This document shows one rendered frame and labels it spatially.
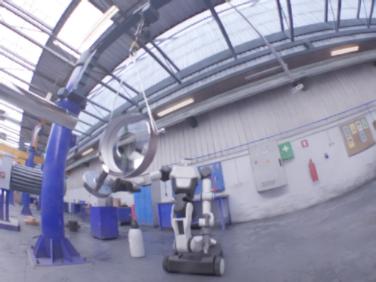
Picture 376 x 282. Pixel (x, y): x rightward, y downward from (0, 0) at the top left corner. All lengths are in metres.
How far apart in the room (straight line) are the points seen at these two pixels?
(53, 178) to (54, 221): 0.52
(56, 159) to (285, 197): 4.69
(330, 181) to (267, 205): 1.86
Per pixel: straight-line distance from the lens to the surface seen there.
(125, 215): 6.40
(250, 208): 4.39
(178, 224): 1.45
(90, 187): 0.90
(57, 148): 2.23
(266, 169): 4.05
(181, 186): 1.45
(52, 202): 2.12
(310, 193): 4.49
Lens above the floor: 0.75
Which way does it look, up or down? 23 degrees up
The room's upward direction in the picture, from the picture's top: 7 degrees counter-clockwise
